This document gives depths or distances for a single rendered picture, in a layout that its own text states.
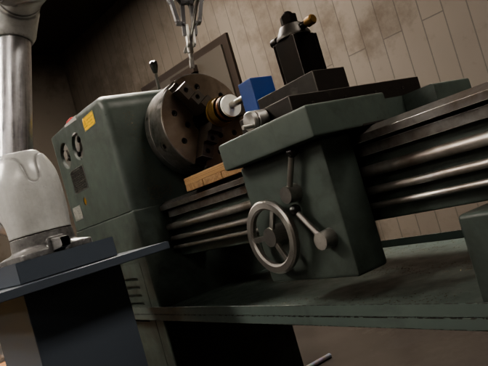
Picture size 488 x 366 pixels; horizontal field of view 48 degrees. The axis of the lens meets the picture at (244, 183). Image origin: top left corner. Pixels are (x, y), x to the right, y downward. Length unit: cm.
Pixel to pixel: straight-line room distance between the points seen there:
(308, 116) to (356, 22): 290
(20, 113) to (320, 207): 98
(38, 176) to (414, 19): 270
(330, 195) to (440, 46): 259
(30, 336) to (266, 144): 69
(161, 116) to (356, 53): 233
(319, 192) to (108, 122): 94
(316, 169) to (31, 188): 72
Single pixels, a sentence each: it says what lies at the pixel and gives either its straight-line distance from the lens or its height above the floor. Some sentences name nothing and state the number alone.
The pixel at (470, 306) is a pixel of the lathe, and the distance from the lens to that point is 86.
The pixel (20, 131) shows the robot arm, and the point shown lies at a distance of 170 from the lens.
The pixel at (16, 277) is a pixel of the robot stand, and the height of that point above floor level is 77.
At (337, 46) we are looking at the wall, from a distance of 393.
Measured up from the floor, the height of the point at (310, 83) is 100.
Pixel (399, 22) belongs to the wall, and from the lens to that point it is 368.
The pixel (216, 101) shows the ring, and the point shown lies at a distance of 166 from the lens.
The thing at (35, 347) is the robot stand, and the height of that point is 61.
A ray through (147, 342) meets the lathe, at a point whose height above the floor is 43.
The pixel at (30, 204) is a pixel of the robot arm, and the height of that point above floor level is 93.
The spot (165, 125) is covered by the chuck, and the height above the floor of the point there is 108.
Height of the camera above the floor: 79
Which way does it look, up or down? 2 degrees up
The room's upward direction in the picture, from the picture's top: 16 degrees counter-clockwise
